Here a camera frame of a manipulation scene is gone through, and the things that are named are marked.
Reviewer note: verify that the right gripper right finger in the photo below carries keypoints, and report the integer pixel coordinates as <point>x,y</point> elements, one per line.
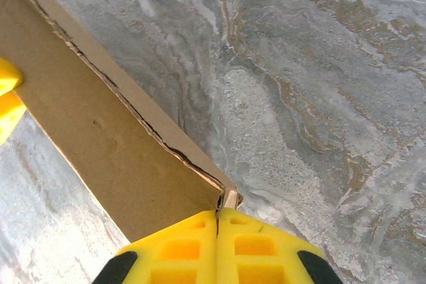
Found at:
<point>259,257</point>

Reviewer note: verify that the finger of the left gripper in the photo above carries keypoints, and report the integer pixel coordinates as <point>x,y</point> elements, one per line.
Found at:
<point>8,114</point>
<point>8,78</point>

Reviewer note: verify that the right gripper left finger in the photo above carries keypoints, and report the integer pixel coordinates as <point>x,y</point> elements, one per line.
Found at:
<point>179,257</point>

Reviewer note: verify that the brown cardboard box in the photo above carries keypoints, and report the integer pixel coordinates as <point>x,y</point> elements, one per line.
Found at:
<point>100,131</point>

